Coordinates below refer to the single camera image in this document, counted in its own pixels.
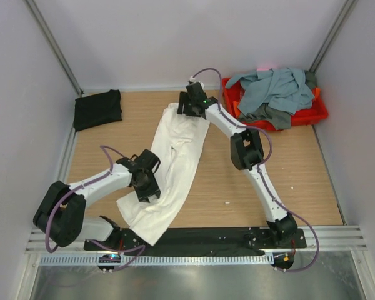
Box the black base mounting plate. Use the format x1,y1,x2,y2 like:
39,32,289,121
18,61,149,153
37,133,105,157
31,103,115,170
102,227,307,258

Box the blue-grey t-shirt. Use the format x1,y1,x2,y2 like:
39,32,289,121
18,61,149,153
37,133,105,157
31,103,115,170
226,67,314,115

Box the white t-shirt with print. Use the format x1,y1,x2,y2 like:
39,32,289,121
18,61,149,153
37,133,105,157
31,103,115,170
117,102,209,246

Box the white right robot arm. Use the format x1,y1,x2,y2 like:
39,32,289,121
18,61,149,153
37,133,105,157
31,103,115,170
177,79,298,248

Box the slotted grey cable duct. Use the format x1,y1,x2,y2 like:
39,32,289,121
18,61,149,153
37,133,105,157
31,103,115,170
39,253,274,267

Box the folded black t-shirt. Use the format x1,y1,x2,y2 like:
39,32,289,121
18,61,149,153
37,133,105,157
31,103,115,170
73,89,122,132

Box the dark grey t-shirt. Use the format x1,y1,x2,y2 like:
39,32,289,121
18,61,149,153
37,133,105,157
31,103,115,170
238,71,317,129

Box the red plastic bin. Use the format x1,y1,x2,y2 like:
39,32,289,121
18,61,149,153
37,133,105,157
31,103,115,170
222,77,329,131

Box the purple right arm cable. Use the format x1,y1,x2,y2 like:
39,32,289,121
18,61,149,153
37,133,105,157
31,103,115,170
189,67,320,276

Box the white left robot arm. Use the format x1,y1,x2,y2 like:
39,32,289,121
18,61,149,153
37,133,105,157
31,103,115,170
32,149,161,253

